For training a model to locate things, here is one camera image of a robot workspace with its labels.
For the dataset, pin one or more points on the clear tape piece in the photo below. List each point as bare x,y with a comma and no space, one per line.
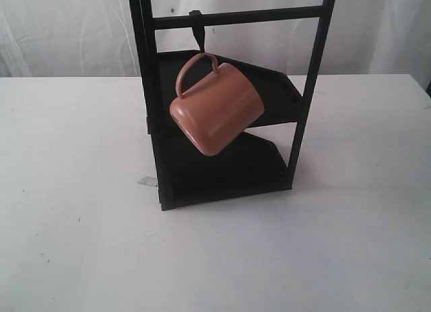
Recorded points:
148,181

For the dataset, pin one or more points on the black hook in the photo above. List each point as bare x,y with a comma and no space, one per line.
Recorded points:
198,28

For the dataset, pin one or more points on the pink ceramic mug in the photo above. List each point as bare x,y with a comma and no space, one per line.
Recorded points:
218,108

